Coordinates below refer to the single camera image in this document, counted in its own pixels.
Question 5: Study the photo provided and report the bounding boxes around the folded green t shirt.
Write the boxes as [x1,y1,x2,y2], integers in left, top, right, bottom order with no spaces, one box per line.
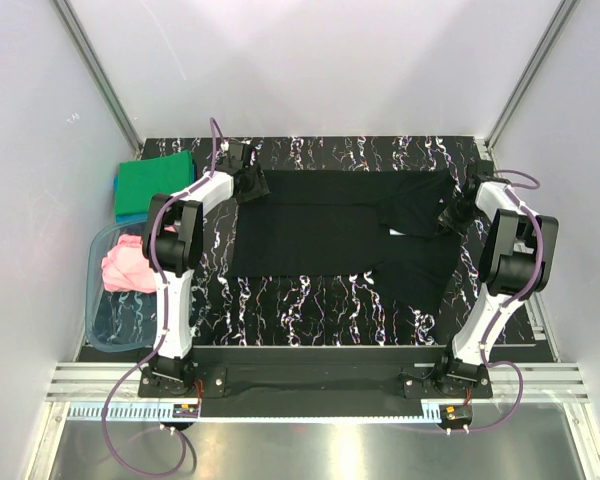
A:
[114,149,192,217]

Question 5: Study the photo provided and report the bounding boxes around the black t shirt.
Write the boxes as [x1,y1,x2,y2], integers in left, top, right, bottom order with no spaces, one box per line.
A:
[231,170,461,314]

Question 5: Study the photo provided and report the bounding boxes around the right aluminium frame post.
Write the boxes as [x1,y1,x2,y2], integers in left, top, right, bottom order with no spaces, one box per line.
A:
[484,0,580,154]

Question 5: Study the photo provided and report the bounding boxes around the white slotted cable duct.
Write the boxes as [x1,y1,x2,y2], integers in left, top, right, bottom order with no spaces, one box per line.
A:
[67,399,444,425]

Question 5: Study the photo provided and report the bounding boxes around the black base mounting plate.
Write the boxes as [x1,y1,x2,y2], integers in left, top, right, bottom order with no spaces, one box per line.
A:
[139,346,492,400]

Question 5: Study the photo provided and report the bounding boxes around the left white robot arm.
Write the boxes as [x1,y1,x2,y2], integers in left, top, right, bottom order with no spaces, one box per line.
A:
[142,166,269,396]

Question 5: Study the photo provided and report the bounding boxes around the aluminium frame post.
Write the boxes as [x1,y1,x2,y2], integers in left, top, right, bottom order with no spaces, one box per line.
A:
[50,0,144,156]
[484,0,580,154]

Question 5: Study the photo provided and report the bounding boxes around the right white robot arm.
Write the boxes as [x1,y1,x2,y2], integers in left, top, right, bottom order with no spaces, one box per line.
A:
[432,173,559,397]

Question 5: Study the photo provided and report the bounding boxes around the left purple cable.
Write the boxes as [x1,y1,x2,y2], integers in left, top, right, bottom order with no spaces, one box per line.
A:
[102,117,231,476]

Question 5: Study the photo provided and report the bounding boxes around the left aluminium frame post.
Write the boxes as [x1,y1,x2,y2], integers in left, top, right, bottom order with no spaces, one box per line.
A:
[50,0,144,156]

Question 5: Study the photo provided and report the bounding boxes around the folded blue t shirt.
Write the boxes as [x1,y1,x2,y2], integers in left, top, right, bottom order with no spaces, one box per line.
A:
[111,164,198,224]

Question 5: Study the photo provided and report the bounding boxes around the pink t shirt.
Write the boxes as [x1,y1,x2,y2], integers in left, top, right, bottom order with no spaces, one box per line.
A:
[101,234,156,294]

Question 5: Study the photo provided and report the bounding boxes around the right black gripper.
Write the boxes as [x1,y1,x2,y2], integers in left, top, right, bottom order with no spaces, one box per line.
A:
[436,192,482,237]

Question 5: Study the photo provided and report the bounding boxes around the clear blue plastic bin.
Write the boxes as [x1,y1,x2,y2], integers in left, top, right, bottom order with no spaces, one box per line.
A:
[85,217,157,353]

